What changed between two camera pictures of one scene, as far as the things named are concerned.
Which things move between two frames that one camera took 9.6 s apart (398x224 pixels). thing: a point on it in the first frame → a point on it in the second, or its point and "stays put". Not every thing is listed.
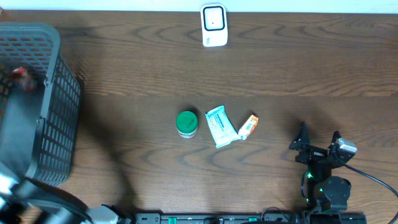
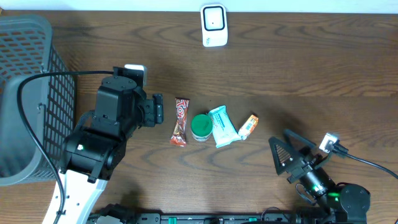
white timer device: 214,25 stays put
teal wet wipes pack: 223,129 stays put
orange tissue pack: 249,127 stays put
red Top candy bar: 22,74 → 178,137
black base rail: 241,218 stays put
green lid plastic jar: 186,123 → 201,127
